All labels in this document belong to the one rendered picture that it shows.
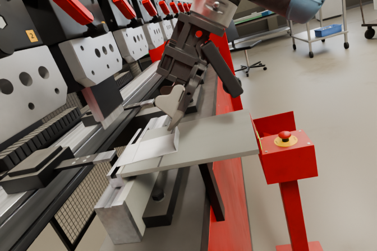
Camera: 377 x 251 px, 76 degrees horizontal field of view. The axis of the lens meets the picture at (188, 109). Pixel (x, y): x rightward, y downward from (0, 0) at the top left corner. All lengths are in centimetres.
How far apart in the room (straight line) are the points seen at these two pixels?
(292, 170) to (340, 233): 81
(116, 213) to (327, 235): 128
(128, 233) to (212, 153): 22
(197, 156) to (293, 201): 65
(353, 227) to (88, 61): 151
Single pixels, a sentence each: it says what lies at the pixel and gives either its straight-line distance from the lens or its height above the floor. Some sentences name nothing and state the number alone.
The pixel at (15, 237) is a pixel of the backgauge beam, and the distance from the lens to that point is 66.
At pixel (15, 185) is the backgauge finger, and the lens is 68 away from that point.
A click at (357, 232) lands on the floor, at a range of 163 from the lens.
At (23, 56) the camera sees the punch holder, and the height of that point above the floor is 125.
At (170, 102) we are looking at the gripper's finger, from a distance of 45.
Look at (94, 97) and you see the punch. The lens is 48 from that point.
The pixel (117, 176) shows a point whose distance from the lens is 51.
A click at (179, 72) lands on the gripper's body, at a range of 44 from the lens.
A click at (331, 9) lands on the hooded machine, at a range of 867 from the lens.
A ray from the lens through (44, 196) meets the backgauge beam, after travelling 71.
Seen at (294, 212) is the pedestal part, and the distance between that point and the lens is 108.
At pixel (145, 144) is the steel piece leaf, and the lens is 56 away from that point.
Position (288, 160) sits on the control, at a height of 74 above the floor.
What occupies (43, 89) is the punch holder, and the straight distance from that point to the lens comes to 34.
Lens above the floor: 123
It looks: 20 degrees down
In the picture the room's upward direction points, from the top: 18 degrees counter-clockwise
